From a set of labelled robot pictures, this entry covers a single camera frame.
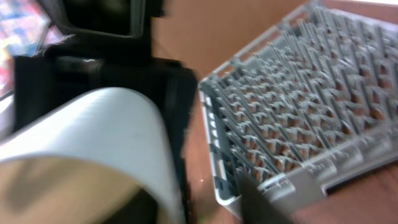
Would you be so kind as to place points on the white pink bowl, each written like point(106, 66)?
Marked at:
point(102, 157)

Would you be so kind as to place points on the grey dishwasher rack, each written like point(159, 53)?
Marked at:
point(309, 104)

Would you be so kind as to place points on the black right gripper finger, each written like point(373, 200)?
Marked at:
point(256, 208)

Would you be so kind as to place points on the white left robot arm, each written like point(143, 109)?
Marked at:
point(108, 44)

